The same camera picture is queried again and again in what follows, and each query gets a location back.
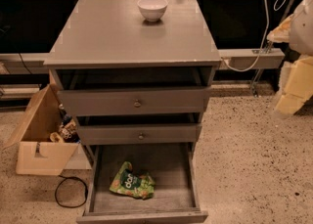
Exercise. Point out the grey drawer cabinet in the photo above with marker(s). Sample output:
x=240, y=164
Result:
x=107, y=45

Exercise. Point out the open cardboard box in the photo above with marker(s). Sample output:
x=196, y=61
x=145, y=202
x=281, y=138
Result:
x=37, y=154

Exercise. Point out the green rice chip bag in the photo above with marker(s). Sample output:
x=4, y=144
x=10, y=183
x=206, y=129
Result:
x=136, y=186

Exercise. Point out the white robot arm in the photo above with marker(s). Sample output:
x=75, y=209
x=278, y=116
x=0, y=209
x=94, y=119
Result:
x=302, y=31

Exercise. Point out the snack items in box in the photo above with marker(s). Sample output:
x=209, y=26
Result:
x=66, y=132

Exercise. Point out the grey top drawer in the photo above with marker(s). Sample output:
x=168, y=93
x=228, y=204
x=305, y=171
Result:
x=132, y=101

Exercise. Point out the grey middle drawer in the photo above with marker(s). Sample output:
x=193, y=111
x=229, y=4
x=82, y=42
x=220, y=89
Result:
x=139, y=134

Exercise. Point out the white ceramic bowl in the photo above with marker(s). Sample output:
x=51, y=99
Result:
x=152, y=10

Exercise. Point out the metal diagonal pole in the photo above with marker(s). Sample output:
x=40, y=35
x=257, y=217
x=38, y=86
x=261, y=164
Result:
x=265, y=51

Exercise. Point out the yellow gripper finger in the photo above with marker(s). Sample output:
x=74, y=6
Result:
x=295, y=86
x=281, y=33

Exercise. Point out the grey open bottom drawer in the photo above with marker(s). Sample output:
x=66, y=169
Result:
x=175, y=200

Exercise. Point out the grey horizontal wall rail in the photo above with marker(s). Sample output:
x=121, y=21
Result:
x=245, y=58

